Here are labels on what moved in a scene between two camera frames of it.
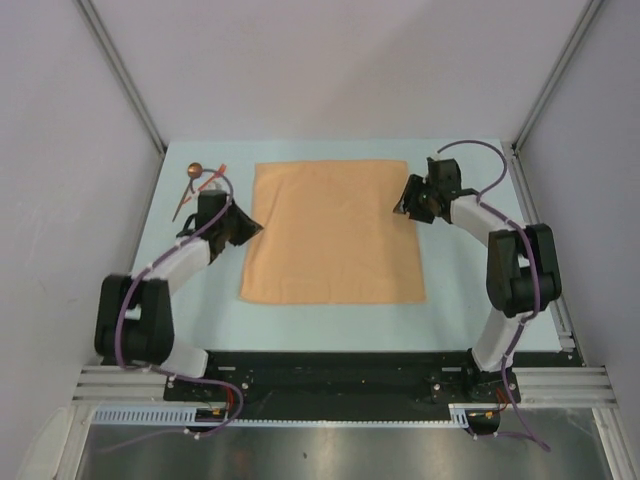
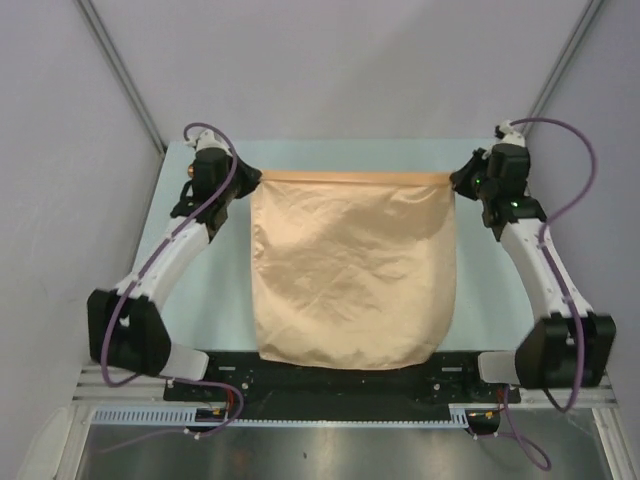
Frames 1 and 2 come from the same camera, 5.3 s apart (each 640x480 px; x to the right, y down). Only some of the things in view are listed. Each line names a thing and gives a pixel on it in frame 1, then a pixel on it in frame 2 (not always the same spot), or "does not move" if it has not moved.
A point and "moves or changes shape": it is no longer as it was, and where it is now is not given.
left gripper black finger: (240, 226) → (244, 180)
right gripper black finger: (414, 198) → (467, 178)
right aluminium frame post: (513, 149) does not move
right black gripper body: (433, 192) → (489, 189)
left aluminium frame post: (110, 48) does not move
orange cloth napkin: (330, 234) moves or changes shape
